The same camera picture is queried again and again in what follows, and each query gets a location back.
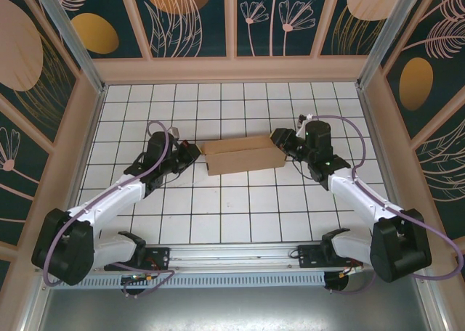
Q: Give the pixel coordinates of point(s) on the brown cardboard box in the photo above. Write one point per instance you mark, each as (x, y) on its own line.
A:
(243, 160)

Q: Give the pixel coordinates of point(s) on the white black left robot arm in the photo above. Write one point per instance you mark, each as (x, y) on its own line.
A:
(116, 196)

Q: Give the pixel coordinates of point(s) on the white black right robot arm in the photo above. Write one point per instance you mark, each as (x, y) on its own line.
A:
(356, 193)

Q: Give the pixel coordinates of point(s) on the small green circuit board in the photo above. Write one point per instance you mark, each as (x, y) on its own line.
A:
(136, 279)

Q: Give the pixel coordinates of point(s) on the yellow power connector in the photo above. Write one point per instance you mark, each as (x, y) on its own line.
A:
(343, 274)

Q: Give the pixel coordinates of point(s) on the grey metal sheet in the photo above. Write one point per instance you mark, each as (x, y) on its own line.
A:
(232, 309)

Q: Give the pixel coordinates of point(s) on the aluminium side rail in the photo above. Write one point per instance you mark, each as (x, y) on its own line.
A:
(370, 122)

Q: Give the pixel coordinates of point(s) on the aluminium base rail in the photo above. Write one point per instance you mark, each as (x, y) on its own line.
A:
(232, 255)

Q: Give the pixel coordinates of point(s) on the aluminium frame post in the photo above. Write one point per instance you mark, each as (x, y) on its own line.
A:
(70, 37)
(387, 37)

